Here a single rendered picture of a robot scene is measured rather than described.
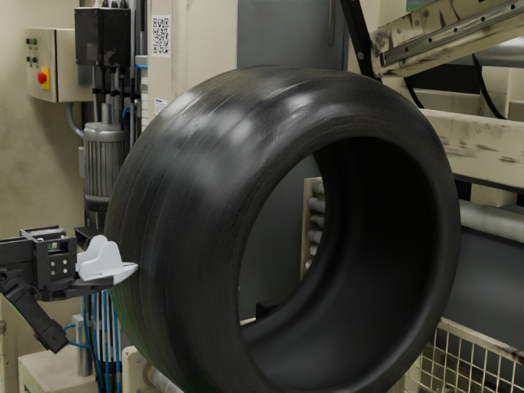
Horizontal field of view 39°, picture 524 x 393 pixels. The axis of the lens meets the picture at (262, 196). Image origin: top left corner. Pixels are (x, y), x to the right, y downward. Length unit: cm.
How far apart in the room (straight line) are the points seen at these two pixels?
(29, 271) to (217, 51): 59
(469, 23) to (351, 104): 35
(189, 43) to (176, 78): 7
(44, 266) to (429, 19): 81
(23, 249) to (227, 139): 30
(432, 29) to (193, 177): 60
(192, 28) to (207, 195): 46
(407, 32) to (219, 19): 35
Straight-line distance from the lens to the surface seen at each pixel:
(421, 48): 140
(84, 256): 103
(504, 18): 128
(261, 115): 100
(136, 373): 140
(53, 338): 101
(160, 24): 138
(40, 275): 96
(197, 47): 135
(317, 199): 167
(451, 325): 143
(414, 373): 183
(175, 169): 101
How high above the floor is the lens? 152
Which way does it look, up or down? 13 degrees down
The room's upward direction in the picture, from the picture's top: 2 degrees clockwise
